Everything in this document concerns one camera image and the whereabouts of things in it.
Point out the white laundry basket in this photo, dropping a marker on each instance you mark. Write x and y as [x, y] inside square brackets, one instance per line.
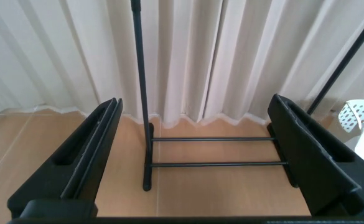
[356, 112]

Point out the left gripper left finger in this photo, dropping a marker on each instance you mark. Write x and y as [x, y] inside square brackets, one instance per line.
[38, 193]

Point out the black clothes rack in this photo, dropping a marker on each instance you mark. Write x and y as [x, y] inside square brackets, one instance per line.
[141, 93]

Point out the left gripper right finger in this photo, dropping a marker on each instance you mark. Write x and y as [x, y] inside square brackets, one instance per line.
[324, 186]

